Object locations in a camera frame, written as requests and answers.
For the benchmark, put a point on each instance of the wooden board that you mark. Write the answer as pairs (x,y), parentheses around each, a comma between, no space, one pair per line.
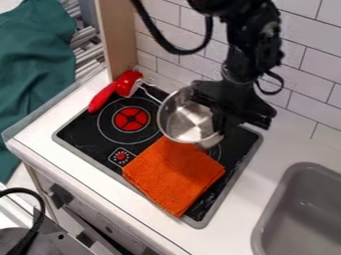
(116,36)

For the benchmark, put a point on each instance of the silver pot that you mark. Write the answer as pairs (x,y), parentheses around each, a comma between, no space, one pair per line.
(186,121)

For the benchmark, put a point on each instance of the red tool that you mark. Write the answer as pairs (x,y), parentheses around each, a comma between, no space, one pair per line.
(126,83)

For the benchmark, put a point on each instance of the aluminium frame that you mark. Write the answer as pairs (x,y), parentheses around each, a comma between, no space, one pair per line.
(86,50)

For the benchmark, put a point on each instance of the orange cloth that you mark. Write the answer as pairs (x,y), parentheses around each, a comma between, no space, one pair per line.
(174,174)

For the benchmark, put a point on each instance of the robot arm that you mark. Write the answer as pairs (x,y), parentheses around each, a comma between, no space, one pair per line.
(251,36)

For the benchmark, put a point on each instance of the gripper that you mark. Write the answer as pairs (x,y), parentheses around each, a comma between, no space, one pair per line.
(235,98)

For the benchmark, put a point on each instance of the green cloth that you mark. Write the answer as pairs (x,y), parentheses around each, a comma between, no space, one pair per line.
(31,59)

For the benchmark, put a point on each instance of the toy sink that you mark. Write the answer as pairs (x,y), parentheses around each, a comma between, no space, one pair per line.
(306,212)

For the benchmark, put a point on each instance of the toy stove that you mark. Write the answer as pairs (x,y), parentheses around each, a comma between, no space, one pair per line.
(93,132)

